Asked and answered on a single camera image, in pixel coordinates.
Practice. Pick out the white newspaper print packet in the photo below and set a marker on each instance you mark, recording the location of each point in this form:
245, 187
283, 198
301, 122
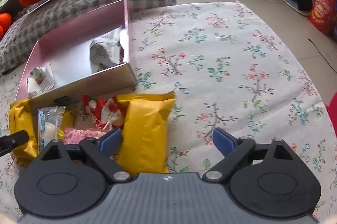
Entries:
106, 51

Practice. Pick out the small orange pumpkin cushion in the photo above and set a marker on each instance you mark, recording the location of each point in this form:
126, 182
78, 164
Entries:
5, 23

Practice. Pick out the yellow snack packet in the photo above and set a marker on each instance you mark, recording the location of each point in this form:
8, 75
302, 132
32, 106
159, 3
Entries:
144, 143
21, 118

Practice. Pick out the red gift bag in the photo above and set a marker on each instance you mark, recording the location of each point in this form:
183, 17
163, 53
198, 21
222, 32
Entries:
322, 15

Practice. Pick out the white blue snack packet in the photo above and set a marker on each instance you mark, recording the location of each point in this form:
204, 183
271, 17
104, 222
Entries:
49, 122

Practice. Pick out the pink cardboard box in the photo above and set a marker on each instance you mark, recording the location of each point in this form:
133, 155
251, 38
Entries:
66, 51

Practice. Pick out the grey checked quilt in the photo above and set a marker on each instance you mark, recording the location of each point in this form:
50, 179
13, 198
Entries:
31, 23

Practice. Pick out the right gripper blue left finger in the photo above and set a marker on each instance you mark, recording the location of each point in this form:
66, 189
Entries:
98, 153

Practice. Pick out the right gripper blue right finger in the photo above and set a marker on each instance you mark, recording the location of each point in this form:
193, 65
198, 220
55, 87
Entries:
235, 152

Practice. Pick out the pink peach oolong snack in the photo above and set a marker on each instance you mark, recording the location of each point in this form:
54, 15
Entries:
74, 136

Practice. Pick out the white triangular snack packet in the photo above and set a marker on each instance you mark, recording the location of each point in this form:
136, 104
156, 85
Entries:
40, 80

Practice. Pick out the floral tablecloth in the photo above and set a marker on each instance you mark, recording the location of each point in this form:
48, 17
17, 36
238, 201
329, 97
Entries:
228, 69

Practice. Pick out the red white candy packet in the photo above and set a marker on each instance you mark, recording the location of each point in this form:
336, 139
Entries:
105, 114

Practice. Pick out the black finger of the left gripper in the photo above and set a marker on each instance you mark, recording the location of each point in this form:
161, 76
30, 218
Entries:
10, 142

